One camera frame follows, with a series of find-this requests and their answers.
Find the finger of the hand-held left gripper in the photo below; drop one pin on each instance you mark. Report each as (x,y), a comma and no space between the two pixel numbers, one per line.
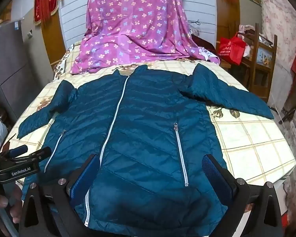
(40,153)
(18,151)

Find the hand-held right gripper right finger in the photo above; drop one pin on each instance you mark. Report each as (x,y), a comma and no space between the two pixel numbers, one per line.
(217,175)

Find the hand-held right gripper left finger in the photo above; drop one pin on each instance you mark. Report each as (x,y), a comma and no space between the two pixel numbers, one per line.
(85,177)

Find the teal puffer jacket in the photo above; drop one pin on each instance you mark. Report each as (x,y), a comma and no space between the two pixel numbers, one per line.
(143,128)

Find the pile of clothes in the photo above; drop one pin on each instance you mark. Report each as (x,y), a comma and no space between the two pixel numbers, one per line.
(248,33)

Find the person's left hand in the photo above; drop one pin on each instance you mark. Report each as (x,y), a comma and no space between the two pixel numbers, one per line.
(14,202)

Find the checked floral bed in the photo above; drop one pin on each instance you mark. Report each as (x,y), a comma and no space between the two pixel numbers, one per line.
(249,140)

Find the grey refrigerator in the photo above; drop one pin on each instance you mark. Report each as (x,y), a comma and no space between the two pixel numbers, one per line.
(9,61)

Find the wooden chair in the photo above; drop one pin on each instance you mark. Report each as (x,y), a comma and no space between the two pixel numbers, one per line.
(261,61)

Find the red shopping bag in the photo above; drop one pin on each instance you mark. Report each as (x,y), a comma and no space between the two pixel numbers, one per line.
(233,49)

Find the red banner with gold fringe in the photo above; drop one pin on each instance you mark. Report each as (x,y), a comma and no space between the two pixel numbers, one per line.
(45,0)

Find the purple floral sheet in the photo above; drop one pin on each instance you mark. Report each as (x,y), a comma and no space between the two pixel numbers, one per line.
(133,29)

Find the pink floral curtain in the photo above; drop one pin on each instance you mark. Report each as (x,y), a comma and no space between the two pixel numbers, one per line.
(278,29)

